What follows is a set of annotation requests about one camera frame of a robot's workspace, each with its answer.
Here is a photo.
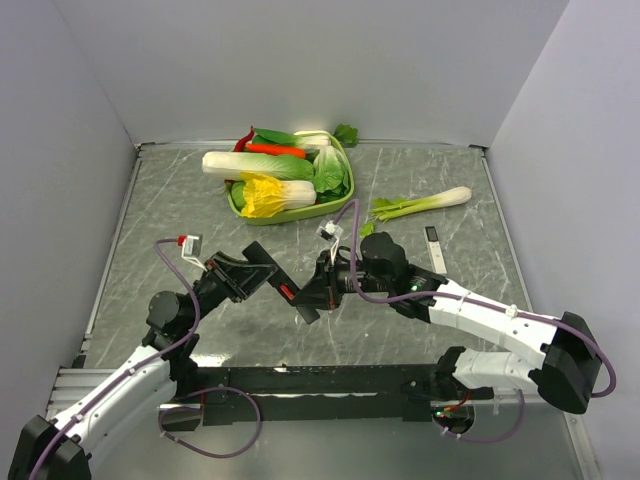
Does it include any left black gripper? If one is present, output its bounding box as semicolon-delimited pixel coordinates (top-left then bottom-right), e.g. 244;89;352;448
182;250;278;329

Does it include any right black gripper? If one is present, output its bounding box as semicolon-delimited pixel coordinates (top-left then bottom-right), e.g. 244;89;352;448
292;249;392;309

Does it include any black remote control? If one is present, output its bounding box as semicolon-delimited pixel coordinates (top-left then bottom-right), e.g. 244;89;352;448
268;266;320;325

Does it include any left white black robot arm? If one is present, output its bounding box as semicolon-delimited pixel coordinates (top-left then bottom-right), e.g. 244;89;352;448
8;243;279;479

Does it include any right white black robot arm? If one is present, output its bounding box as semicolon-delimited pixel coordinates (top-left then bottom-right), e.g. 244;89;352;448
292;232;602;414

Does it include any white remote battery cover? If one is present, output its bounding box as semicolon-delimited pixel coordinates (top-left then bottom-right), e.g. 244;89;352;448
424;226;447;275

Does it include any yellow leaf cabbage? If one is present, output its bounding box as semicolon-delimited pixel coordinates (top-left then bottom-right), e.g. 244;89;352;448
241;173;316;218

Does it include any green plastic tray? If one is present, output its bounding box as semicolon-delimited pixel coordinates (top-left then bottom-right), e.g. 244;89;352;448
225;125;358;226

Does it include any long white green cabbage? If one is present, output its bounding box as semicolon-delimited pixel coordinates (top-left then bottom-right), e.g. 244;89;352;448
202;151;314;181

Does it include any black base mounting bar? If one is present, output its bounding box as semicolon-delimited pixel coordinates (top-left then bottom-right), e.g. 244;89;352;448
160;364;494;433

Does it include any orange red chili pepper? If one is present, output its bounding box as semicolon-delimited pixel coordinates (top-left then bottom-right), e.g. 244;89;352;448
245;143;306;159

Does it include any dark red chili pepper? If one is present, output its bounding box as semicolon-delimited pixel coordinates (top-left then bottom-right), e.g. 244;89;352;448
233;127;255;152

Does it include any celery stalk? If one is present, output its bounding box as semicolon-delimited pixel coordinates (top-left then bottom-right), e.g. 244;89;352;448
359;187;472;238

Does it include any green lettuce leaf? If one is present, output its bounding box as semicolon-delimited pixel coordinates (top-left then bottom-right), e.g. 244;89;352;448
312;145;349;197

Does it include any bok choy in tray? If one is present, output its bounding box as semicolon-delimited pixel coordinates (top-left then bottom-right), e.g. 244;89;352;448
251;128;332;153

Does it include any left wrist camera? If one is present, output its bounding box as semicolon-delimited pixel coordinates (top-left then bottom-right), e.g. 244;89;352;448
178;234;206;271

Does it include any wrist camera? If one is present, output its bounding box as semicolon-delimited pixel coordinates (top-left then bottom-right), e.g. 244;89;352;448
178;234;206;271
316;221;344;264

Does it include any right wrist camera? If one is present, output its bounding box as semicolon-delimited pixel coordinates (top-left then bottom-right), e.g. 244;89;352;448
316;221;344;264

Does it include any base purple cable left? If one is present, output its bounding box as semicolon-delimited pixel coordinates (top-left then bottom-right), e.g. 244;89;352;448
157;386;262;459

